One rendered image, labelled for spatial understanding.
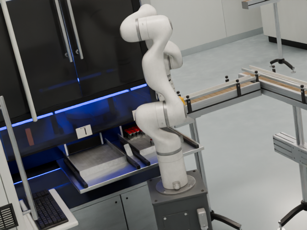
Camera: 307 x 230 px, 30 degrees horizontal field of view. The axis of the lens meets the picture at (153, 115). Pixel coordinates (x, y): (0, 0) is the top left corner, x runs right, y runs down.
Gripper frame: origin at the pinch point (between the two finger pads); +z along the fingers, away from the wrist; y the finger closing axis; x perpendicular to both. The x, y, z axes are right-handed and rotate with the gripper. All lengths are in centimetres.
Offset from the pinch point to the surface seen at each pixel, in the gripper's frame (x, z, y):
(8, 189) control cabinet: 27, 3, 92
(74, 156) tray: -32, 22, 49
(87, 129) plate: -27.9, 7.6, 38.6
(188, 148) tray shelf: 7.6, 22.2, -3.8
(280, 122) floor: -165, 110, -175
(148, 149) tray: -2.0, 19.6, 15.2
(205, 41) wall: -489, 98, -271
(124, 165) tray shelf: 1.3, 22.3, 31.1
